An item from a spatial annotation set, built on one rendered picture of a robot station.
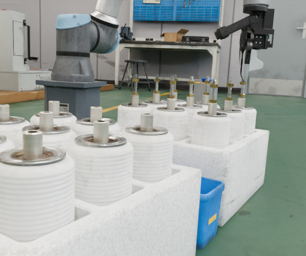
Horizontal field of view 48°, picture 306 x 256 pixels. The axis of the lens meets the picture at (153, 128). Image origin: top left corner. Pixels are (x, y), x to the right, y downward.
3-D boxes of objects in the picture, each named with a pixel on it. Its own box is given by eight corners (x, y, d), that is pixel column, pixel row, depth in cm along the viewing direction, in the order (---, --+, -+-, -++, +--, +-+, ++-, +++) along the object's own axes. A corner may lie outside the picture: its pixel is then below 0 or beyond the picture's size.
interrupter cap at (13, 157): (-17, 159, 39) (-17, 154, 39) (38, 148, 45) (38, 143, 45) (26, 173, 35) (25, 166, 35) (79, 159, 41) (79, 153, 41)
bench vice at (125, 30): (124, 41, 557) (125, 26, 553) (134, 42, 553) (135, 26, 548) (115, 39, 518) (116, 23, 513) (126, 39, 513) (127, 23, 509)
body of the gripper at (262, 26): (272, 50, 98) (277, 6, 96) (242, 48, 99) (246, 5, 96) (264, 51, 106) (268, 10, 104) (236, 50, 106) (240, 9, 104)
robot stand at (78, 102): (35, 165, 120) (34, 80, 115) (62, 153, 138) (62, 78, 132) (84, 172, 115) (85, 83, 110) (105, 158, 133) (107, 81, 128)
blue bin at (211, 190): (90, 213, 84) (90, 166, 81) (118, 200, 93) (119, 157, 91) (202, 253, 68) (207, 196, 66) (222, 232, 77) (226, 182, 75)
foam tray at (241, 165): (94, 190, 99) (95, 129, 96) (161, 162, 132) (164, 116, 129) (221, 227, 79) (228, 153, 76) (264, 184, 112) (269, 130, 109)
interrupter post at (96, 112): (87, 123, 65) (87, 106, 65) (95, 122, 67) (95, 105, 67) (96, 125, 64) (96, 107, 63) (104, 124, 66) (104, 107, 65)
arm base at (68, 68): (41, 80, 116) (41, 50, 114) (64, 78, 130) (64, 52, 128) (82, 82, 112) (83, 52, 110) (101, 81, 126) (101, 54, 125)
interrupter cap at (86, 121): (67, 123, 65) (67, 120, 64) (94, 119, 71) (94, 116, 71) (97, 129, 61) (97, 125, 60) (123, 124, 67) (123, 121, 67)
